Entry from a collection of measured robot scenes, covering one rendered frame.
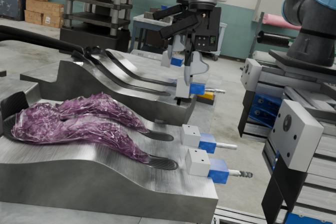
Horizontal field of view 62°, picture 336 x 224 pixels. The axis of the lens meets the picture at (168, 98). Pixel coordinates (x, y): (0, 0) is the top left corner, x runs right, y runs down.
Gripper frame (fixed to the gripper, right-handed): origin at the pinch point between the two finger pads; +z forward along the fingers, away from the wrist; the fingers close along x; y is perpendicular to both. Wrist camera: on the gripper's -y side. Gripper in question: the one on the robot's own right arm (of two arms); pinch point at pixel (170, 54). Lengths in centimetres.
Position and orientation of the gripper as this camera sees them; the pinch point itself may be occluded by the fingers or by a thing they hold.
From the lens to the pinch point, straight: 108.0
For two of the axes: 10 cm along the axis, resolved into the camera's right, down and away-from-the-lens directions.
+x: 2.4, -2.8, 9.3
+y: 9.5, 2.5, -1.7
